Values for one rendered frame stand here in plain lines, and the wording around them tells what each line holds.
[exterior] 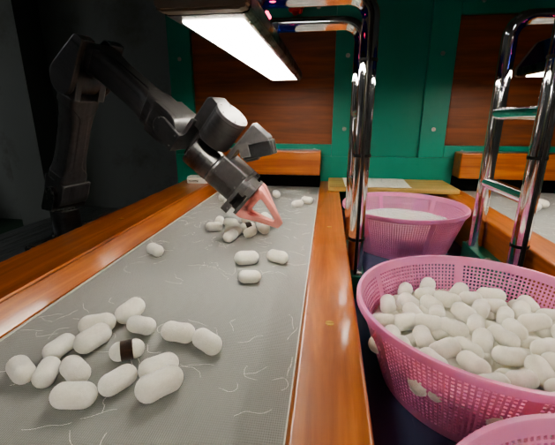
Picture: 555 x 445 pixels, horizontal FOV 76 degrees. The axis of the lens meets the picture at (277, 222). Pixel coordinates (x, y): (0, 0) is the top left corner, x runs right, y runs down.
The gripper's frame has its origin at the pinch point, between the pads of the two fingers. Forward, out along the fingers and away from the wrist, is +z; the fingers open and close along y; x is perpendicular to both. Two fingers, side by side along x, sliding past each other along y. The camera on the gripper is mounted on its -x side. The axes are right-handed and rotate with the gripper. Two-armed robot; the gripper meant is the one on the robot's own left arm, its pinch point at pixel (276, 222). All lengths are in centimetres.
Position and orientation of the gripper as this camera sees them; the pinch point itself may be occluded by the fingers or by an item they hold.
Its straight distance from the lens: 64.3
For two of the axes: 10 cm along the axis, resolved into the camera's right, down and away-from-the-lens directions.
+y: 1.3, -2.9, 9.5
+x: -6.5, 7.0, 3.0
